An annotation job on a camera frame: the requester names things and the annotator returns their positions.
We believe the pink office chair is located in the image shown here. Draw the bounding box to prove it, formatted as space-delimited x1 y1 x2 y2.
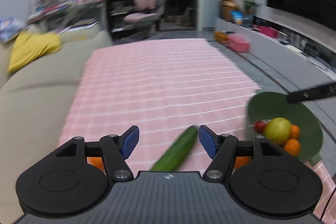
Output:
123 0 167 39

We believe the orange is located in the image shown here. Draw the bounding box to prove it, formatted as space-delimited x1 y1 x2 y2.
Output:
232 156 251 170
283 139 301 158
86 157 104 172
289 125 301 140

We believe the green cucumber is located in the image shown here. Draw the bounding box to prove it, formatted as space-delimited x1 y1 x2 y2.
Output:
150 126 198 172

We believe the blue snack bag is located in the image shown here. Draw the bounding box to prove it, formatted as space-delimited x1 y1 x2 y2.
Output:
231 10 245 26

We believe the gold vase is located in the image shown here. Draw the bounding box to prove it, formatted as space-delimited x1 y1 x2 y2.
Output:
216 0 241 23

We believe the green colander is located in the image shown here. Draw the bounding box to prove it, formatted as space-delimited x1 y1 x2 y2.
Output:
246 91 324 165

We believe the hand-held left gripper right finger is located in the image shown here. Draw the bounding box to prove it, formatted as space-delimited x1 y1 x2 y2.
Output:
199 125 284 181

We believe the yellow-green pear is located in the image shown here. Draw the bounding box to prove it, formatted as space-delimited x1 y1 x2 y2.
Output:
263 118 292 146

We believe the magenta box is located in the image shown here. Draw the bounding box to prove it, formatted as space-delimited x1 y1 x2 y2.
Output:
259 25 278 38

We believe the pink storage box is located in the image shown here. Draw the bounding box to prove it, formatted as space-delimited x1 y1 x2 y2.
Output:
227 34 251 53

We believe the orange box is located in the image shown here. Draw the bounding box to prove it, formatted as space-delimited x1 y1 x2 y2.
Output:
214 30 230 44

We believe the yellow cushion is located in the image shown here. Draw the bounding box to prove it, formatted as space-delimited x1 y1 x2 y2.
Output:
7 32 62 74

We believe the beige sofa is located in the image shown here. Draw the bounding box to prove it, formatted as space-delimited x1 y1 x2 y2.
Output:
0 22 114 220

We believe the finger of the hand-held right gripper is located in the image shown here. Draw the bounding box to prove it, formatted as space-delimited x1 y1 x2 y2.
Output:
287 83 336 104

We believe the grey television cabinet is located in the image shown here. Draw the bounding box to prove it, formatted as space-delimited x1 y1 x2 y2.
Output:
215 17 336 83

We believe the side table with books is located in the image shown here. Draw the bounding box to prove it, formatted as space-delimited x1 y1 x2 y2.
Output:
26 0 106 36

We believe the blue printed cushion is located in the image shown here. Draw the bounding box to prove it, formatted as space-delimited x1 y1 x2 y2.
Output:
0 17 27 43

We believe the pink checked tablecloth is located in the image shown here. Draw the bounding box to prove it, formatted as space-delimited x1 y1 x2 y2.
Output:
58 38 336 222

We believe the green potted plant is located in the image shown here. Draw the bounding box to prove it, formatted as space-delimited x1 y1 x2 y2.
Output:
238 0 266 28

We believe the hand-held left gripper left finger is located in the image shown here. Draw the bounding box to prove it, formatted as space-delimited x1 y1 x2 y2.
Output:
54 126 140 182

